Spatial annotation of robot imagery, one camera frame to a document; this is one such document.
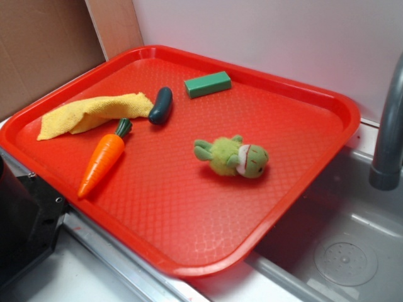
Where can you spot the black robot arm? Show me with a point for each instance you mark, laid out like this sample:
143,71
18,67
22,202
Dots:
31,215

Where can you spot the orange toy carrot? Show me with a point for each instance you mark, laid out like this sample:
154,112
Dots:
104,157

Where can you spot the green plush frog toy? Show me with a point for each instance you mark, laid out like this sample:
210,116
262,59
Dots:
231,157

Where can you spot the dark green toy cucumber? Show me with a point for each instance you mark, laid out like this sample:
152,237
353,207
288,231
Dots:
163,105

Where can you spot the red plastic serving tray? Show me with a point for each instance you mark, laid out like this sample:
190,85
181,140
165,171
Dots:
158,199

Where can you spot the green rectangular block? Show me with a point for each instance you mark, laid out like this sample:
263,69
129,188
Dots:
207,84

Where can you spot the yellow folded cloth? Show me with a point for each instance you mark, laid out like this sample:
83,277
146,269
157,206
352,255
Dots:
84,115

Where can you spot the grey plastic toy sink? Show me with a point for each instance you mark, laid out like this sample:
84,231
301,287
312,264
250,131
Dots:
340,241

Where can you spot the grey metal faucet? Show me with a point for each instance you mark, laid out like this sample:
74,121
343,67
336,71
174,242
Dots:
387,160

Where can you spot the brown cardboard panel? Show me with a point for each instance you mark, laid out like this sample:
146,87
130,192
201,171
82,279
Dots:
45,44

